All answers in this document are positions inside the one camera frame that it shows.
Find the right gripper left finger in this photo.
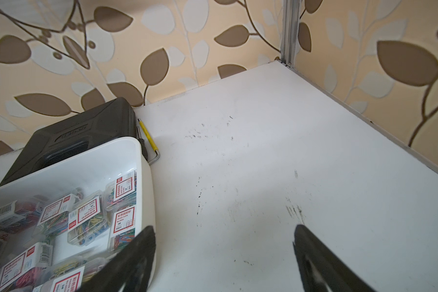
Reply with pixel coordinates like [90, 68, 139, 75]
[78, 226, 156, 292]

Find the yellow handled tool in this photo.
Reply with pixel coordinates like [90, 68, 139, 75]
[138, 119, 161, 165]

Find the white plastic storage tray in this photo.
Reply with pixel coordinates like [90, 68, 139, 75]
[0, 137, 155, 292]

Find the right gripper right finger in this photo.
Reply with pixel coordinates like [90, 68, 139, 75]
[293, 225, 373, 292]

